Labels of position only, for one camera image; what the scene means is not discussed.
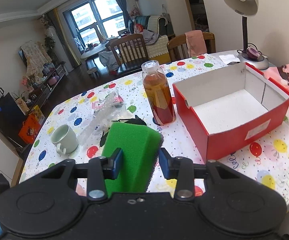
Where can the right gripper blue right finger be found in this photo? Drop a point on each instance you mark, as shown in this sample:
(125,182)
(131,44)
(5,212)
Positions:
(181,169)

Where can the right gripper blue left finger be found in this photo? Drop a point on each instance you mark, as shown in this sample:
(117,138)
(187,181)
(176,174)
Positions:
(100,169)

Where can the green sponge block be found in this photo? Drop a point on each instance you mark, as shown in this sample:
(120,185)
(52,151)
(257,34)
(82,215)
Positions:
(140,145)

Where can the clear bubble wrap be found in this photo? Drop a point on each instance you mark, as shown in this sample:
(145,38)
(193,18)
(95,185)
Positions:
(100,119)

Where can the panda wet wipes pack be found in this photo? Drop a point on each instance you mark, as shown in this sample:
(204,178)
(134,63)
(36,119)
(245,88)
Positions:
(112,100)

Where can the pale green mug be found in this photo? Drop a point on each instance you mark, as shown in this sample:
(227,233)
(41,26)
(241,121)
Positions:
(65,140)

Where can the balloon pattern tablecloth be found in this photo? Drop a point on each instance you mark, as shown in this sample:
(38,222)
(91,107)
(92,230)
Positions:
(267,160)

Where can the red cardboard box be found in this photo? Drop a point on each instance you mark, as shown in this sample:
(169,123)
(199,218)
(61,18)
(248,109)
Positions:
(228,108)

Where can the amber tea drink bottle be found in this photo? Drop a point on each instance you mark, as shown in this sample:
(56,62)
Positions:
(158,92)

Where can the dark tv cabinet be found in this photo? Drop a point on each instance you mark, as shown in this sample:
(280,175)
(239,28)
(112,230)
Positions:
(43,91)

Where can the small wooden stool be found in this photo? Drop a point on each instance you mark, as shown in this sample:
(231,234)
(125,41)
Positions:
(93,72)

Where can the grey bag on floor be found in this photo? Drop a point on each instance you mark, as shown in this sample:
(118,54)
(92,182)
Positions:
(108,60)

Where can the low round coffee table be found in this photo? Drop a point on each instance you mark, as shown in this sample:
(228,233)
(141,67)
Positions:
(93,53)

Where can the sofa with cream cover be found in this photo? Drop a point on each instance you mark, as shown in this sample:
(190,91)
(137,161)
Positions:
(156,31)

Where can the white paper tissue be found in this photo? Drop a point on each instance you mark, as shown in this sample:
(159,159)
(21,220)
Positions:
(229,59)

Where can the wooden chair by table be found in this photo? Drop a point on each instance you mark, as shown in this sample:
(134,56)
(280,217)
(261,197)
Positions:
(177,47)

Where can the dark wooden dining chair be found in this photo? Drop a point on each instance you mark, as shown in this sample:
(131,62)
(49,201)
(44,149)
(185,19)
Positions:
(130,53)

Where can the pink towel on chair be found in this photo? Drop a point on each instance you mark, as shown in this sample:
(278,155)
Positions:
(195,43)

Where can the silver desk lamp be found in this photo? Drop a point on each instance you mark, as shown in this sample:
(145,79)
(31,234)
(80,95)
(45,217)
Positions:
(249,53)

